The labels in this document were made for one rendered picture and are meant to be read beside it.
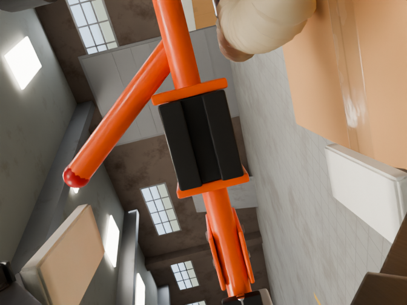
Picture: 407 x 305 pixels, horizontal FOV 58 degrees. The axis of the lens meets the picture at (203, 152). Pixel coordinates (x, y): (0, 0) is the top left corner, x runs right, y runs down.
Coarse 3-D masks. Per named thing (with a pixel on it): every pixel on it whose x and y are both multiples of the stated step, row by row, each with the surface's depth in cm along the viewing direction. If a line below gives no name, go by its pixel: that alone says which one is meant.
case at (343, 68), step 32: (320, 0) 34; (352, 0) 28; (384, 0) 24; (320, 32) 35; (352, 32) 29; (384, 32) 24; (288, 64) 49; (320, 64) 37; (352, 64) 30; (384, 64) 25; (320, 96) 40; (352, 96) 32; (384, 96) 27; (320, 128) 42; (352, 128) 33; (384, 128) 28; (384, 160) 29
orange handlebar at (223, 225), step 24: (168, 0) 27; (168, 24) 28; (168, 48) 28; (192, 48) 29; (192, 72) 28; (216, 192) 30; (216, 216) 31; (216, 240) 31; (240, 240) 31; (216, 264) 31; (240, 264) 32; (240, 288) 32
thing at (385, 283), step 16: (400, 240) 10; (400, 256) 9; (368, 272) 8; (384, 272) 8; (400, 272) 8; (368, 288) 7; (384, 288) 7; (400, 288) 7; (352, 304) 7; (368, 304) 7; (384, 304) 7; (400, 304) 7
